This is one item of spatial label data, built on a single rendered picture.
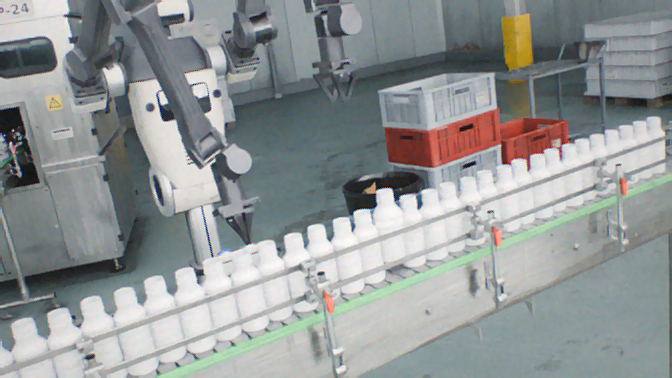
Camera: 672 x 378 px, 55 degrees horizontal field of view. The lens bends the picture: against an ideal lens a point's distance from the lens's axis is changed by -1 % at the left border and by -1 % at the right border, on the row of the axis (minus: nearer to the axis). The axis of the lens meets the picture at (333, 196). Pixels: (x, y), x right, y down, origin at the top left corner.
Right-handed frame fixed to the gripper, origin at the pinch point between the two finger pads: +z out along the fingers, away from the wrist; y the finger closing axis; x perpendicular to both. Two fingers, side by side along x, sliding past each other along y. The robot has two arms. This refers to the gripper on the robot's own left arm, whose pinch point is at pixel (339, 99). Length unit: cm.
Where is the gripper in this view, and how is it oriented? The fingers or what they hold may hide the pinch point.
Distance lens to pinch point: 156.4
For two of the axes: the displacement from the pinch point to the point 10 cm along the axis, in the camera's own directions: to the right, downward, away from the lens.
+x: -8.6, 2.6, -4.4
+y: -4.9, -1.6, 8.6
